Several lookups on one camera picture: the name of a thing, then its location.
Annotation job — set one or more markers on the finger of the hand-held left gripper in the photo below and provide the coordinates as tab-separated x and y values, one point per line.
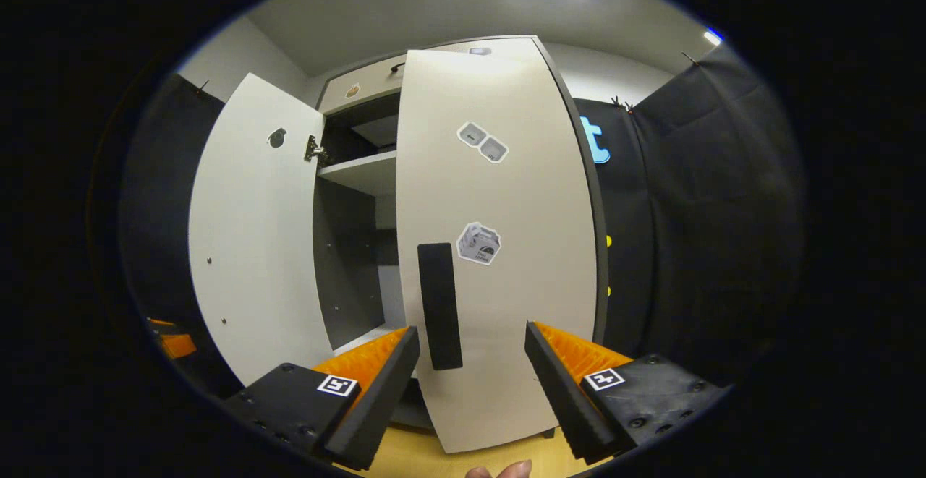
179	346

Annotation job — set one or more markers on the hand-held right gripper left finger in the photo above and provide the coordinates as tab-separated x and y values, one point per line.
376	409

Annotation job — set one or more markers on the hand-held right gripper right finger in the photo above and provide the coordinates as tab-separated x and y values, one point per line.
561	398

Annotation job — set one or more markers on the white cabinet door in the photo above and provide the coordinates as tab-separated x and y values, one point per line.
253	246
521	304

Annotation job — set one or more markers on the white and grey cabinet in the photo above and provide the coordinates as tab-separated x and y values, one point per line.
351	261

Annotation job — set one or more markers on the white cabinet shelf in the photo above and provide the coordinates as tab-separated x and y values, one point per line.
365	173

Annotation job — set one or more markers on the metal door hinge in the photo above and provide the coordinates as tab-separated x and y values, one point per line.
314	150

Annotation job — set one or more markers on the short grey cabinet shelf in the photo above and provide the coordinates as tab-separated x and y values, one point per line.
380	131

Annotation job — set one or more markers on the beige cabinet drawer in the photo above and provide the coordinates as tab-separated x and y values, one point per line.
369	87

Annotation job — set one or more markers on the black backdrop cloth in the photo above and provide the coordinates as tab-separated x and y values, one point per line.
709	210

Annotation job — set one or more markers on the small ceiling light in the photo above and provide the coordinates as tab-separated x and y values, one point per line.
713	37

